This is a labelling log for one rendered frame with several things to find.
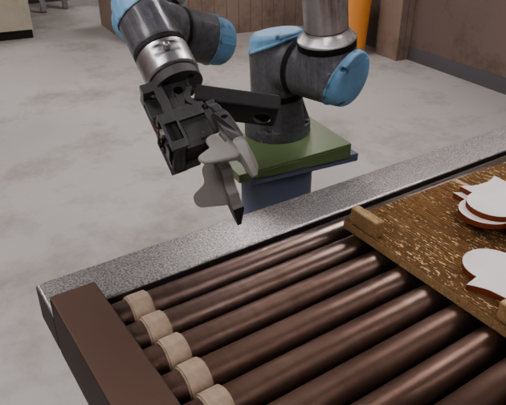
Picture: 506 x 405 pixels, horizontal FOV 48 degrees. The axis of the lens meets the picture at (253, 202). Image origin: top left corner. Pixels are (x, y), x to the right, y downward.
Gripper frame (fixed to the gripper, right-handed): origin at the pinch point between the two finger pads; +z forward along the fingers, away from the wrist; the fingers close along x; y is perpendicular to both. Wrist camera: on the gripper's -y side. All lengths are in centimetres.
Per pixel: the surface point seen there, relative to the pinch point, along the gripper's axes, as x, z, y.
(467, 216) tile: -8.8, 11.4, -31.6
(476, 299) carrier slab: -2.2, 22.3, -21.5
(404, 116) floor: -255, -100, -206
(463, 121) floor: -244, -77, -236
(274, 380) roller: -0.5, 20.1, 7.0
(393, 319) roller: -4.6, 20.0, -11.2
